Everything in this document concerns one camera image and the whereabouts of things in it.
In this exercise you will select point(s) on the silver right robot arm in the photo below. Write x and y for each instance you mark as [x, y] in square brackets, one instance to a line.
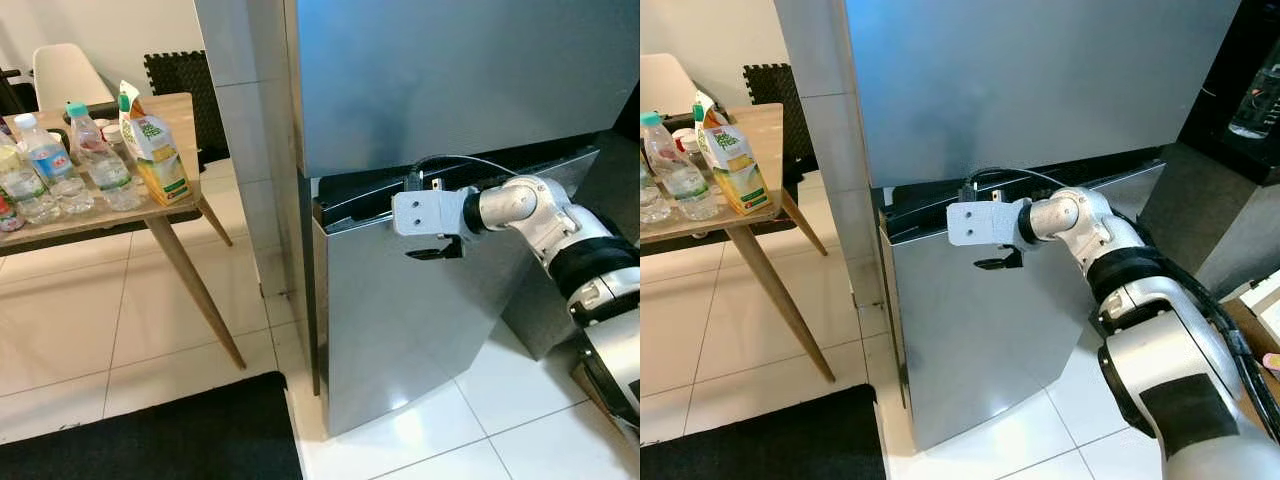
[1150, 340]
[530, 205]

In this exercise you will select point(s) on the grey cabinet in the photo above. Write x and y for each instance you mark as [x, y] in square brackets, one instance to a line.
[530, 320]
[1220, 210]

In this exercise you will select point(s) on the clear water bottle white cap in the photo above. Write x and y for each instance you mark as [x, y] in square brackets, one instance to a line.
[652, 195]
[55, 165]

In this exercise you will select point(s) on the brown cardboard box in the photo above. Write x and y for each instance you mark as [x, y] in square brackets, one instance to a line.
[1238, 320]

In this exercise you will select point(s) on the black shelf unit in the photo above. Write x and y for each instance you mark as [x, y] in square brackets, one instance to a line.
[1215, 100]

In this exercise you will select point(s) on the white plastic chair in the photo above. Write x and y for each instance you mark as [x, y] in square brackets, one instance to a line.
[665, 85]
[70, 75]

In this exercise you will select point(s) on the green yellow juice carton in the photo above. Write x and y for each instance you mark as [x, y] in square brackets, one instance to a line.
[155, 150]
[735, 160]

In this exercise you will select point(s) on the clear plastic bottle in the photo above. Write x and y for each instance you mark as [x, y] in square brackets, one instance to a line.
[1255, 110]

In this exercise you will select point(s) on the black foam puzzle mat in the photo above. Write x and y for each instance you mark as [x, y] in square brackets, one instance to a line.
[175, 70]
[760, 80]

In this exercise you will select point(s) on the black floor mat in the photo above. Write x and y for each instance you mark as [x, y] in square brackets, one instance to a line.
[150, 440]
[760, 445]

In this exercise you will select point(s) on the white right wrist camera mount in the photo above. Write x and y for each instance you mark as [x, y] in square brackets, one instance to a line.
[985, 222]
[430, 210]

